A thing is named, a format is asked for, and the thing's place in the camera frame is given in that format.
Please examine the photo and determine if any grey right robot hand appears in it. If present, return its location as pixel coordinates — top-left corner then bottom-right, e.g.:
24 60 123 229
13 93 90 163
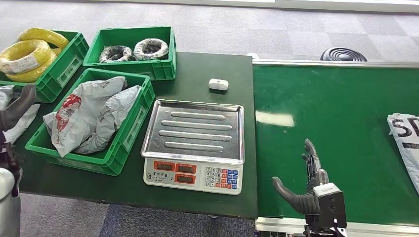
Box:
272 138 330 216

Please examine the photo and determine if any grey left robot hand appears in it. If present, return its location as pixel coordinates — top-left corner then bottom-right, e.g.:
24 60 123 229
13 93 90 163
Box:
0 84 37 133

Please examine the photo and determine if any grey package with red print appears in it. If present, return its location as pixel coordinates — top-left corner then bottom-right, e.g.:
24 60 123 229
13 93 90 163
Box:
73 85 142 155
42 76 128 158

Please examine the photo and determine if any small grey plastic package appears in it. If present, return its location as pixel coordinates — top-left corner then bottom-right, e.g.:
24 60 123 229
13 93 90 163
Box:
0 85 15 110

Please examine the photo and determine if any green conveyor belt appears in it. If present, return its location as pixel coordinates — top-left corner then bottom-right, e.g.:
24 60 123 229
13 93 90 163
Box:
252 59 419 237

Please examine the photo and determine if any white package with black letters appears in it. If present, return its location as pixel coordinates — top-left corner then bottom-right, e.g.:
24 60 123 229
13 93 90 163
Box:
386 113 419 195

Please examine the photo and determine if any green crate holding yellow coils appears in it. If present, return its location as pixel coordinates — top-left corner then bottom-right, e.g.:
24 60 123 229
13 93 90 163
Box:
0 30 89 104

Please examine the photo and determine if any large green plastic crate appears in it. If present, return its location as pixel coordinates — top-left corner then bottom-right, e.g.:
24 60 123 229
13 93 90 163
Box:
25 68 156 177

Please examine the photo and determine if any electronic scale with steel tray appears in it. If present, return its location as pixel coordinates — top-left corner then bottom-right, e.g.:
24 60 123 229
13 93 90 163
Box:
140 99 245 196

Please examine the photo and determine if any green crate holding wrapped coils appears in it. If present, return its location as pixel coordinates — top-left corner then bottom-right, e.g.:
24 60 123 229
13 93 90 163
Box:
83 26 177 81

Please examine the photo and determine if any small white plastic device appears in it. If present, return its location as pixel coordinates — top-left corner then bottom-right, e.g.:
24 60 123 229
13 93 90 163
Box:
208 78 229 91

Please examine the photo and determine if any black ribbed round disc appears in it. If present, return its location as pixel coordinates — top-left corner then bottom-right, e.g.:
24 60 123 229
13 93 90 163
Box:
320 47 368 62

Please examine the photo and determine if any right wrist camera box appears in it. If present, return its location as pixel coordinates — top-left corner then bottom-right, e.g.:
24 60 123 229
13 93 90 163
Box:
312 183 348 230

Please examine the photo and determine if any yellow wire coil with label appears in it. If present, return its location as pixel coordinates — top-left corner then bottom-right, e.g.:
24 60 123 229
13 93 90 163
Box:
0 39 52 74

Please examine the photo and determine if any dark wrapped wire coil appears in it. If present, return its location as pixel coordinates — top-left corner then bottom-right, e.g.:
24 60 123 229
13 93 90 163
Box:
98 45 135 63

